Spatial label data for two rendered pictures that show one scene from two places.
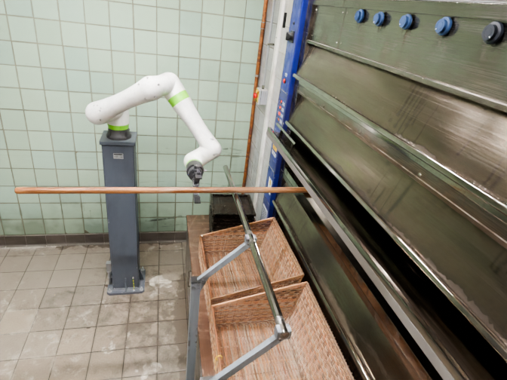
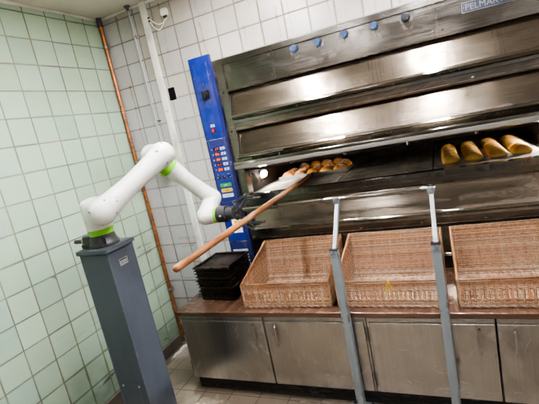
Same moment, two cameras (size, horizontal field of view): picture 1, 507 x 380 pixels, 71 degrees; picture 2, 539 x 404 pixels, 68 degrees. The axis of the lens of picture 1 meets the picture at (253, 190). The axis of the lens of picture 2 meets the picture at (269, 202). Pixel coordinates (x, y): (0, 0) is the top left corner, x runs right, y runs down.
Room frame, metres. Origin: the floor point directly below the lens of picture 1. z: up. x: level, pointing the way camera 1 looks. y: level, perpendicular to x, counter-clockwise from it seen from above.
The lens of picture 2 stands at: (0.13, 1.85, 1.62)
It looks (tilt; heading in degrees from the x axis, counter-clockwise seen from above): 11 degrees down; 310
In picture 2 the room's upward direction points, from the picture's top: 12 degrees counter-clockwise
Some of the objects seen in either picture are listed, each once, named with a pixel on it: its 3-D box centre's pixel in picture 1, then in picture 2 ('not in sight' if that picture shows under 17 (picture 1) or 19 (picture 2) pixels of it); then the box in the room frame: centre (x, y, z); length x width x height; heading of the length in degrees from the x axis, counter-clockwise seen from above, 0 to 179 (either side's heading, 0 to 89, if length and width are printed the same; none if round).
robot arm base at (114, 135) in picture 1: (119, 129); (95, 240); (2.16, 0.90, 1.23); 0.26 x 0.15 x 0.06; 16
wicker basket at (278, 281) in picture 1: (245, 263); (294, 269); (1.63, -0.01, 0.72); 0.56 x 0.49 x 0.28; 17
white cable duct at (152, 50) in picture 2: (268, 101); (181, 167); (2.50, -0.02, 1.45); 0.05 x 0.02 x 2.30; 16
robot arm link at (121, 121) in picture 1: (116, 112); (97, 216); (2.09, 0.89, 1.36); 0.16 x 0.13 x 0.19; 163
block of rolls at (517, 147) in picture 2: not in sight; (480, 147); (0.72, -1.01, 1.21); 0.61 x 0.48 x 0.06; 106
